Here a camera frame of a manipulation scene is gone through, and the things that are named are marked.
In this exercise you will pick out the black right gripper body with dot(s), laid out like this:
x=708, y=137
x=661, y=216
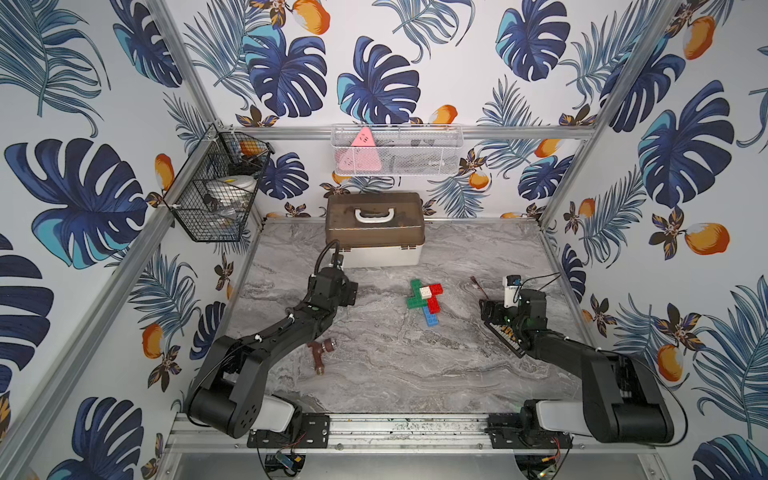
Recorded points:
x=500, y=314

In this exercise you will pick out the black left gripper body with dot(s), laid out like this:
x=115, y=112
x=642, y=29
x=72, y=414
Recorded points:
x=339, y=287

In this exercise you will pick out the blue lego brick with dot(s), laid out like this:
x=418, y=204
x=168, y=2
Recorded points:
x=431, y=318

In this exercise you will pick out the green lego brick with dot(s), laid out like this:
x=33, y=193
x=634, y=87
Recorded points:
x=416, y=286
x=416, y=303

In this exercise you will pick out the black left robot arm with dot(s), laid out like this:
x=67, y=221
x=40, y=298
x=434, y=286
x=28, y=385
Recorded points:
x=228, y=391

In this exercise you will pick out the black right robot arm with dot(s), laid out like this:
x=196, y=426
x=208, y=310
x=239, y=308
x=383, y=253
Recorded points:
x=621, y=399

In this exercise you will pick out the brown lidded storage box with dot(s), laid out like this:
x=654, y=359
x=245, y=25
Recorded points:
x=377, y=229

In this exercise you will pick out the pink triangle card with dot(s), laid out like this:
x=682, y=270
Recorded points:
x=361, y=156

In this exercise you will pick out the white object in basket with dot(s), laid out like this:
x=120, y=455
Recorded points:
x=226, y=191

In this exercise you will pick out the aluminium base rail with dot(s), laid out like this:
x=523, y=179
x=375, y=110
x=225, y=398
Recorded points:
x=394, y=434

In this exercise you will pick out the white mesh wall basket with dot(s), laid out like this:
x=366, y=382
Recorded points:
x=408, y=150

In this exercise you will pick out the black wire basket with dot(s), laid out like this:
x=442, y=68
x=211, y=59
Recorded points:
x=218, y=154

